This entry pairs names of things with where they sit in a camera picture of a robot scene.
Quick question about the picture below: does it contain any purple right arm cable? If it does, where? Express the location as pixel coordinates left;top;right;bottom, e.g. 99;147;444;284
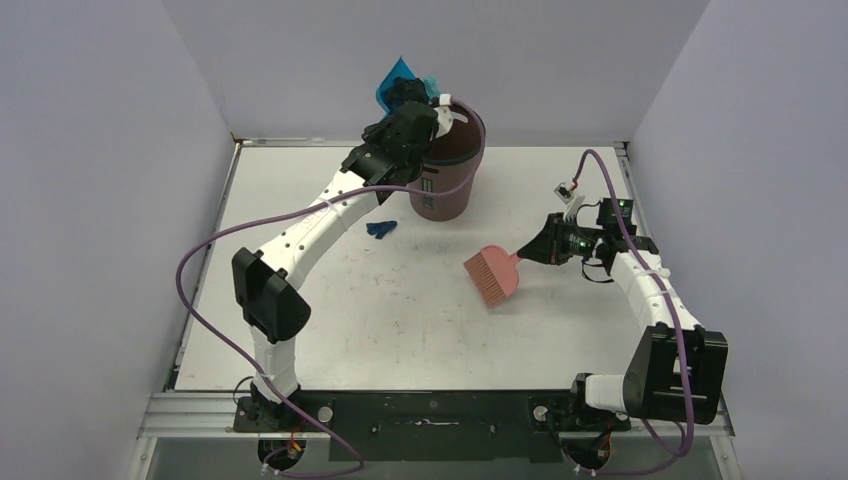
563;149;697;478

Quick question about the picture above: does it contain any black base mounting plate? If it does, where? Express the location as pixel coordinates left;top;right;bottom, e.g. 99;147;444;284
231;390;634;465

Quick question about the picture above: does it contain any blue plastic dustpan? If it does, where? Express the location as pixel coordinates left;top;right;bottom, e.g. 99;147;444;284
375;56;416;114

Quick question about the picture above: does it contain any teal paper scrap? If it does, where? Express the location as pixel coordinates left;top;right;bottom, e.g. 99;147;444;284
421;76;441;99

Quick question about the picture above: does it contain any brown waste bin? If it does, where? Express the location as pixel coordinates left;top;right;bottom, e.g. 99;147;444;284
409;103;486;222

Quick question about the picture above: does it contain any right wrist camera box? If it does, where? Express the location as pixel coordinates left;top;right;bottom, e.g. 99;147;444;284
554;182;585;220

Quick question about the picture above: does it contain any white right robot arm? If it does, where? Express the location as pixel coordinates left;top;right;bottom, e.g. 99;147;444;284
517;197;729;429

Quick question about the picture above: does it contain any pink hand brush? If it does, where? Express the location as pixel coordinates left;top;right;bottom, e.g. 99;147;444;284
463;245;521;308

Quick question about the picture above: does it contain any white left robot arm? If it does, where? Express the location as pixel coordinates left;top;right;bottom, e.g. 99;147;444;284
232;101;451;431

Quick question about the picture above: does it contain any blue paper scrap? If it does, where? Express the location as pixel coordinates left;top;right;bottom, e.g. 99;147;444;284
366;220;398;240

